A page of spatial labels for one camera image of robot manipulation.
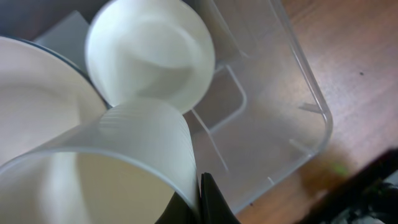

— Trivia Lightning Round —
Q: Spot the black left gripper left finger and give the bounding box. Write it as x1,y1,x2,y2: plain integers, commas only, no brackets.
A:
155,192,198,224

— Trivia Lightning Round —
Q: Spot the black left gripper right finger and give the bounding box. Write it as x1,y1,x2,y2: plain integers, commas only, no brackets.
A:
201,172,240,224

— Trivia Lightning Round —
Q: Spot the cream plastic cup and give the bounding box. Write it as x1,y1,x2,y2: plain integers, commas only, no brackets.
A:
1,99,200,223

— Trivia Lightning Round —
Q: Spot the white small bowl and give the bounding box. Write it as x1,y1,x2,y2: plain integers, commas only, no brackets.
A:
85,0,215,113

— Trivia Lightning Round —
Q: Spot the beige plate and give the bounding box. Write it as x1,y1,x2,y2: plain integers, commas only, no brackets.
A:
1,37,106,164

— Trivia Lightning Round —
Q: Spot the clear plastic storage bin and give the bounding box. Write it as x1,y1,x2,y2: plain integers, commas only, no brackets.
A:
0,0,334,215

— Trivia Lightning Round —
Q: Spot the white label in bin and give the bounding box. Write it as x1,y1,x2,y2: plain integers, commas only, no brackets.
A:
34,11,89,73

